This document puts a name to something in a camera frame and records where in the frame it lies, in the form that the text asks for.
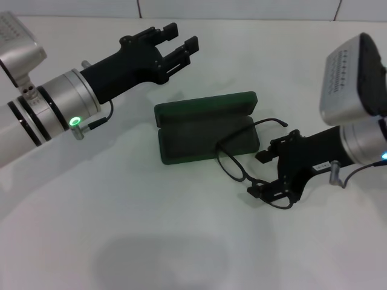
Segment right wrist connector cable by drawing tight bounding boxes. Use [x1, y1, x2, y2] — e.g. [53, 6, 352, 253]
[329, 159, 387, 189]

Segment wrist connector cable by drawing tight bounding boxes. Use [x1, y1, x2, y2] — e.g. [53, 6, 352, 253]
[329, 159, 387, 189]
[70, 98, 114, 141]

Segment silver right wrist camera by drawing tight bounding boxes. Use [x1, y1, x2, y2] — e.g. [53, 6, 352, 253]
[319, 32, 387, 126]

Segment left wrist connector cable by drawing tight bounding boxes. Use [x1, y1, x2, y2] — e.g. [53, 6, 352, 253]
[70, 98, 114, 141]

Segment black glasses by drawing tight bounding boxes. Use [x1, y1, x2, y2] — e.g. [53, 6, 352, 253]
[215, 118, 299, 210]

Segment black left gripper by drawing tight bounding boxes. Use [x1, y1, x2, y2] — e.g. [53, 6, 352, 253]
[79, 22, 200, 105]

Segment green glasses case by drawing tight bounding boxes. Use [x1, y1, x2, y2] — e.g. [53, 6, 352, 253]
[154, 91, 261, 166]

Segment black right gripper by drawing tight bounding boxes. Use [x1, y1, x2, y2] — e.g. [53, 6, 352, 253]
[247, 126, 349, 204]

